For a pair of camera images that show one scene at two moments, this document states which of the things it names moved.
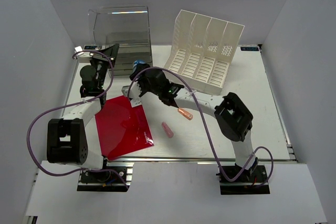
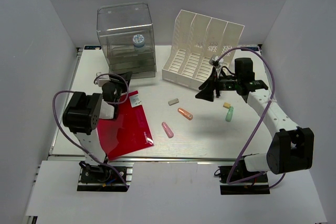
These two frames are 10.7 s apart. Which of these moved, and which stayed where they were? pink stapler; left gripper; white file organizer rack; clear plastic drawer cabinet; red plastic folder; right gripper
Moved: left gripper; right gripper
Stayed: red plastic folder; pink stapler; clear plastic drawer cabinet; white file organizer rack
